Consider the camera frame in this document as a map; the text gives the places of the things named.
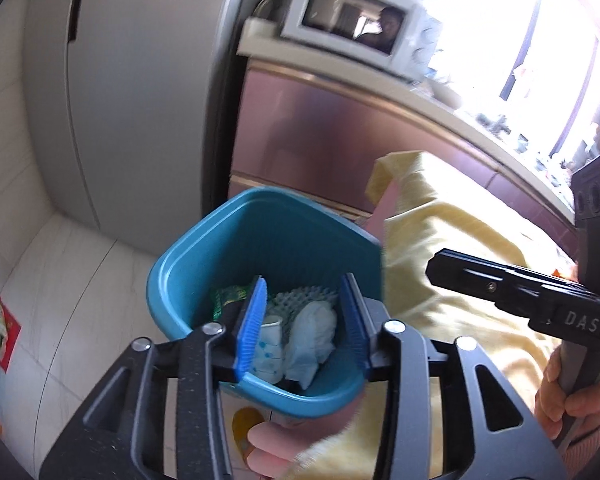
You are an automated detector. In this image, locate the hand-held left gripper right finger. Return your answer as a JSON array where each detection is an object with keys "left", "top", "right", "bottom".
[{"left": 341, "top": 272, "right": 556, "bottom": 480}]

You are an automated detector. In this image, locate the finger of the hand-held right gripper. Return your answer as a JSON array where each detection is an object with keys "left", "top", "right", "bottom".
[{"left": 426, "top": 249, "right": 577, "bottom": 322}]

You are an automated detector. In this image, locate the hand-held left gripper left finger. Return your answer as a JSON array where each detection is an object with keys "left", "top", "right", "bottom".
[{"left": 40, "top": 276, "right": 269, "bottom": 480}]

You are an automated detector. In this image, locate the white printed paper cup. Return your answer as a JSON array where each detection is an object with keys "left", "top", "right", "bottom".
[{"left": 252, "top": 314, "right": 286, "bottom": 386}]

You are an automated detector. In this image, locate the green snack packet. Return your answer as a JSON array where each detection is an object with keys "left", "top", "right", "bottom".
[{"left": 210, "top": 282, "right": 257, "bottom": 324}]

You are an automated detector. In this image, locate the white tissue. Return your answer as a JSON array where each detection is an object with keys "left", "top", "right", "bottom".
[{"left": 282, "top": 304, "right": 339, "bottom": 391}]

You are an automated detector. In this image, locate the white foam fruit net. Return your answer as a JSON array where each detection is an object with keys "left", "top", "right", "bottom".
[{"left": 267, "top": 282, "right": 339, "bottom": 322}]

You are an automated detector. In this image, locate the blue plastic bin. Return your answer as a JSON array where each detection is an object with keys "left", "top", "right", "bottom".
[{"left": 146, "top": 186, "right": 384, "bottom": 420}]

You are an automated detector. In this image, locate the person's right hand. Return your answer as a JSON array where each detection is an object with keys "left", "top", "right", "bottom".
[{"left": 534, "top": 346, "right": 600, "bottom": 437}]

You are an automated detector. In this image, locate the yellow quilted cloth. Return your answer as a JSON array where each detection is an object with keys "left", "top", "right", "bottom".
[{"left": 290, "top": 150, "right": 600, "bottom": 480}]

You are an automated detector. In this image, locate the yellow slipper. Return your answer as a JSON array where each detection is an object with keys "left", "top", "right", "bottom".
[{"left": 232, "top": 406, "right": 264, "bottom": 454}]

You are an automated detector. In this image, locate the kitchen counter with pink cabinets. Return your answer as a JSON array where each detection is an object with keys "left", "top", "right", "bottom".
[{"left": 227, "top": 15, "right": 586, "bottom": 243}]

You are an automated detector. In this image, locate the kitchen window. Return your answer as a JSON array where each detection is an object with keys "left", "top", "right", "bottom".
[{"left": 420, "top": 0, "right": 600, "bottom": 161}]

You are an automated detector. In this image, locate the grey refrigerator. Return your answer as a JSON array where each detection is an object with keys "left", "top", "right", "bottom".
[{"left": 22, "top": 0, "right": 252, "bottom": 242}]

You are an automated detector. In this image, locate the white microwave oven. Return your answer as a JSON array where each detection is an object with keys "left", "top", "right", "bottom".
[{"left": 281, "top": 0, "right": 432, "bottom": 82}]

